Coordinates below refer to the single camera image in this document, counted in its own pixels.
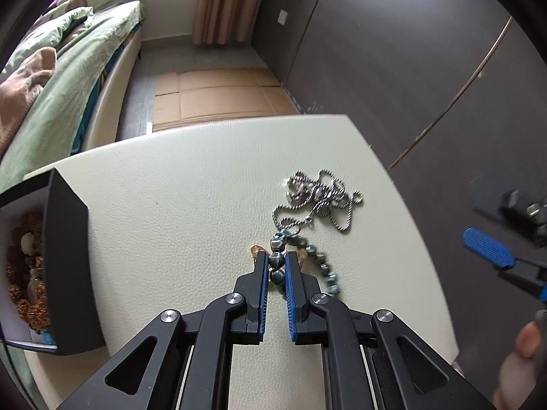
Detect flattened cardboard sheets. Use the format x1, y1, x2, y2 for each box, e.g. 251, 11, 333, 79
151, 66, 302, 131

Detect black box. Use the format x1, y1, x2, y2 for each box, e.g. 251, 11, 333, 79
0, 168, 107, 356

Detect dark grey wardrobe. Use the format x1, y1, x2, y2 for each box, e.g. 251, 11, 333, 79
250, 0, 547, 351

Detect teal bead bracelet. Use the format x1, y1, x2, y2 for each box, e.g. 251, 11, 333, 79
270, 231, 343, 297

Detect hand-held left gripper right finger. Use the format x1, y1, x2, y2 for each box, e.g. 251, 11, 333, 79
284, 251, 498, 410

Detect pink fleece blanket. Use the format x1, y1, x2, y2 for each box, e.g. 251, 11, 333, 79
0, 47, 58, 154

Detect silver ball chain necklace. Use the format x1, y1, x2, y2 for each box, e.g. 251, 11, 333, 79
272, 170, 364, 235

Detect white bed frame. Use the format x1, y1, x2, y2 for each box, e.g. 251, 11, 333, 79
81, 30, 142, 152

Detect bed with green blanket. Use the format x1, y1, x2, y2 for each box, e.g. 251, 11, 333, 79
0, 0, 142, 189

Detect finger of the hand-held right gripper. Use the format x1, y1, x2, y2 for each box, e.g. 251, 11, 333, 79
462, 227, 547, 304
468, 175, 547, 246

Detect floral duvet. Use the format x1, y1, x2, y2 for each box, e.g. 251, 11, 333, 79
0, 6, 95, 78

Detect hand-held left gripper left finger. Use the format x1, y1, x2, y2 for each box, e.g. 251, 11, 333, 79
55, 251, 271, 410

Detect pink curtain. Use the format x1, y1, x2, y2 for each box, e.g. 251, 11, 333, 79
192, 0, 274, 47

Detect brown bead bracelets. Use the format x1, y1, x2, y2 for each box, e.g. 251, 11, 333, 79
6, 211, 54, 334

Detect person's right hand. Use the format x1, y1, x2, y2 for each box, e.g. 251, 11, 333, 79
491, 320, 547, 410

